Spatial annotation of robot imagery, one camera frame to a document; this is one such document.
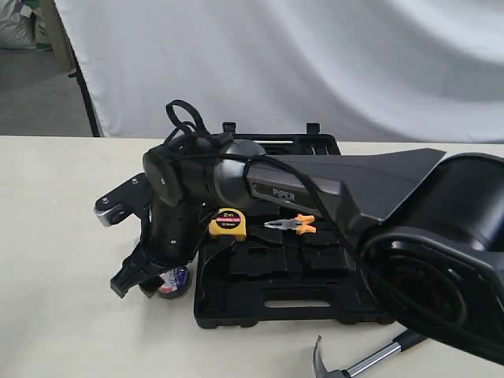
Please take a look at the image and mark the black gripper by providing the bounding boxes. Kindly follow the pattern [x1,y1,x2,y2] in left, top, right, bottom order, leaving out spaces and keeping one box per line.
[110,195,202,298]

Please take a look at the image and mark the black electrical tape roll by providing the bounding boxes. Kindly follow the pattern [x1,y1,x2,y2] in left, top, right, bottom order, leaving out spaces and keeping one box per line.
[157,265,191,299]

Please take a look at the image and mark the black plastic tool case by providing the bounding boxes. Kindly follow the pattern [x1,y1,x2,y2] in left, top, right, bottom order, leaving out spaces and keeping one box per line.
[193,121,398,330]

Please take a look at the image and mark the claw hammer black grip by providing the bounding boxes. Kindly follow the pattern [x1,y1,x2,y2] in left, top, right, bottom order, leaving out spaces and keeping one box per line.
[313,329,427,378]

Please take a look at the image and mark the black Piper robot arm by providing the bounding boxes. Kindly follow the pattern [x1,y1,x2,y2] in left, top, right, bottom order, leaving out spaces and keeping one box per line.
[110,134,503,364]

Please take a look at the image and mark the yellow tape measure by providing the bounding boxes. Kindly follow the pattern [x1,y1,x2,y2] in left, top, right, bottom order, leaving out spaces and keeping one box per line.
[208,208,246,242]

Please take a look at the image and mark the black backdrop stand pole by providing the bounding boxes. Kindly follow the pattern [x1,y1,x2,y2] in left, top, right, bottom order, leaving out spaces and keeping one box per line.
[54,2,102,138]

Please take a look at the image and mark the white sack in background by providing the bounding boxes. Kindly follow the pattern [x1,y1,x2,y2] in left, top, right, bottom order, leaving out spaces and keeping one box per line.
[1,0,35,50]

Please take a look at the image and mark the white backdrop cloth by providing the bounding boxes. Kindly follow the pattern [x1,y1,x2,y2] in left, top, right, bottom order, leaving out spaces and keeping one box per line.
[57,1,503,143]

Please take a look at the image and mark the wrist camera with black bracket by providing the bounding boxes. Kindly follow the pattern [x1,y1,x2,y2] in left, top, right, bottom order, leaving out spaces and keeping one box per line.
[94,172,153,227]

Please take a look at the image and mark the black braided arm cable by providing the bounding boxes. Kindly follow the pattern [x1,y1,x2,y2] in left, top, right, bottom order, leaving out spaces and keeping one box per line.
[164,99,473,328]

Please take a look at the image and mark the orange handled pliers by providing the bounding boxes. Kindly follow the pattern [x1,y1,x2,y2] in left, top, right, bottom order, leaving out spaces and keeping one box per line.
[264,214,317,235]

